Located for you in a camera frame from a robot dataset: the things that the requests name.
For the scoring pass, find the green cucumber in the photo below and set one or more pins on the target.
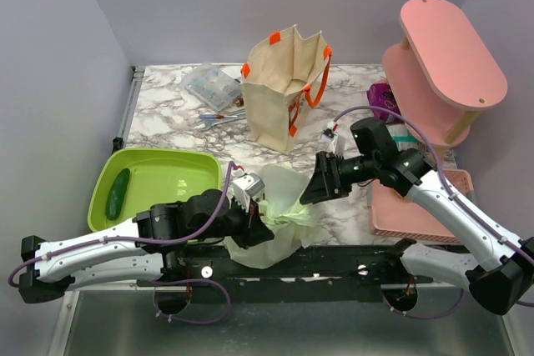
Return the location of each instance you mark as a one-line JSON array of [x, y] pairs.
[[117, 195]]

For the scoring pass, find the black table front rail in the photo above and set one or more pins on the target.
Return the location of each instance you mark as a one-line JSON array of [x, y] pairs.
[[313, 274]]

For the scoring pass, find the lime green plastic tray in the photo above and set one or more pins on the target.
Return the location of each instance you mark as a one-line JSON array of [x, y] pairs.
[[157, 175]]

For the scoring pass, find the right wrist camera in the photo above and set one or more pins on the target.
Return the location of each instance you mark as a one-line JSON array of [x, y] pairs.
[[336, 142]]

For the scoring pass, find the pink plastic basket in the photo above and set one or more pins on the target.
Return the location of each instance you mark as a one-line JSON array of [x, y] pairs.
[[394, 216]]

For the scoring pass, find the pink two-tier shelf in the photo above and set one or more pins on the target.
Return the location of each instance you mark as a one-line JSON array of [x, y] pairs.
[[441, 73]]

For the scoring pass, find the blue handled tool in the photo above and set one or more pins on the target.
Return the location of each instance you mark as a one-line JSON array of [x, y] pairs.
[[216, 117]]

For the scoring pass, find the purple snack packet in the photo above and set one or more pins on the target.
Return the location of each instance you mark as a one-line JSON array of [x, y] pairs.
[[380, 95]]

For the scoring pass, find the silver wrench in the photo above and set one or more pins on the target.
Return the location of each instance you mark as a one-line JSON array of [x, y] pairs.
[[207, 124]]

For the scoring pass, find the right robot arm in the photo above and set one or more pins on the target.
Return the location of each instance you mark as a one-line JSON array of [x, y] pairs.
[[498, 267]]

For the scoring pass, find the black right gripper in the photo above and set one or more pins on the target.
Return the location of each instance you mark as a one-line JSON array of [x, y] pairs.
[[326, 182]]

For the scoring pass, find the clear plastic organizer box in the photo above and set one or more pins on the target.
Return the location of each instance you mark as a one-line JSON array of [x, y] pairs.
[[209, 84]]

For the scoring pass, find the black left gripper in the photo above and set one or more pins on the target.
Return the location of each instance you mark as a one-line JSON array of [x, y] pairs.
[[254, 232]]

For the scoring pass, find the teal snack packet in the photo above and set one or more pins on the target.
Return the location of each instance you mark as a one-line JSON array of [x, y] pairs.
[[406, 139]]

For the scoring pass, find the green avocado print plastic bag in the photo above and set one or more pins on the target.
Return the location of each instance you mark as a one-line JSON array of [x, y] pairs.
[[293, 224]]

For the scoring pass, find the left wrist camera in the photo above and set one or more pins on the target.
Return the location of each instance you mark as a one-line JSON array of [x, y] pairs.
[[247, 187]]

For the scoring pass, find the beige canvas tote bag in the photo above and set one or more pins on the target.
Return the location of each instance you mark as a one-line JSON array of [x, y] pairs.
[[284, 77]]

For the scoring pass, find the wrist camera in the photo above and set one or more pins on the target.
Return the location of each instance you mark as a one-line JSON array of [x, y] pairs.
[[336, 142], [247, 187]]

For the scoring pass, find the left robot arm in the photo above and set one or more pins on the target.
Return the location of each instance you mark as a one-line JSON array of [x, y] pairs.
[[150, 246]]

